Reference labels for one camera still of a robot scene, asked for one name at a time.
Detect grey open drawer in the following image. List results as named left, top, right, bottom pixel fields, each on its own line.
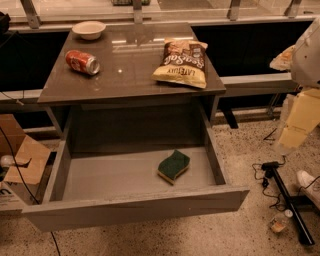
left=21, top=103, right=250, bottom=233

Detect grey metal railing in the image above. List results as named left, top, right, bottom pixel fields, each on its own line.
left=0, top=0, right=320, bottom=30

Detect white shoe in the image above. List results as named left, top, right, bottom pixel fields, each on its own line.
left=297, top=170, right=320, bottom=209

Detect yellow brown chips bag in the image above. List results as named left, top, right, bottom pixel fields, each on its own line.
left=152, top=38, right=207, bottom=89

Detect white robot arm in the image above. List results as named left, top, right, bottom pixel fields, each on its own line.
left=270, top=17, right=320, bottom=155

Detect red soda can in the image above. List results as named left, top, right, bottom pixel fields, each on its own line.
left=65, top=50, right=100, bottom=75

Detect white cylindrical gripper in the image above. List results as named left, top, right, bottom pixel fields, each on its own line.
left=269, top=45, right=320, bottom=155

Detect brown cardboard box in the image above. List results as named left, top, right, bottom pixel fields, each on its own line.
left=0, top=114, right=51, bottom=212

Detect black floor cable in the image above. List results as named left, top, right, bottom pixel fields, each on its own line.
left=251, top=156, right=320, bottom=212

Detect black stand leg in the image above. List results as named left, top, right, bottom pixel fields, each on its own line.
left=261, top=162, right=315, bottom=246

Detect green yellow sponge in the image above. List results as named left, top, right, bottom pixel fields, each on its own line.
left=157, top=150, right=190, bottom=185

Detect small clear plastic cup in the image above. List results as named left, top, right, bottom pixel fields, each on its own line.
left=269, top=209, right=293, bottom=233

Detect white bowl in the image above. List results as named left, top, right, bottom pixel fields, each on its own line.
left=72, top=21, right=106, bottom=40

